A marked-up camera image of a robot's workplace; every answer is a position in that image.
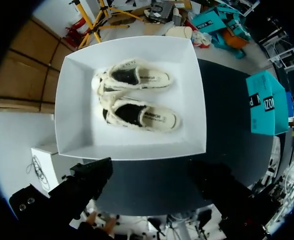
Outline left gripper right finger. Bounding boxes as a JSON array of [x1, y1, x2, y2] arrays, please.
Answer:
[[188, 159, 275, 240]]

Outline cream fleece-lined shoe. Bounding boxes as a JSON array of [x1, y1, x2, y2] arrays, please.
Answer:
[[91, 58, 175, 95], [100, 96, 183, 135]]

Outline person's hand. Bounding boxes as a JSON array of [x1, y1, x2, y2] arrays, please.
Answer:
[[83, 211, 120, 236]]

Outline white shoebox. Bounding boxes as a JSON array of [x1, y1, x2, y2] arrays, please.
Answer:
[[54, 35, 207, 161]]

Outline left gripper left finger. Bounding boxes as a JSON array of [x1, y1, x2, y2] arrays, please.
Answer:
[[8, 156, 113, 229]]

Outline teal box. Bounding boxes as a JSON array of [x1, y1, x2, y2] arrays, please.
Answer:
[[245, 69, 290, 136]]

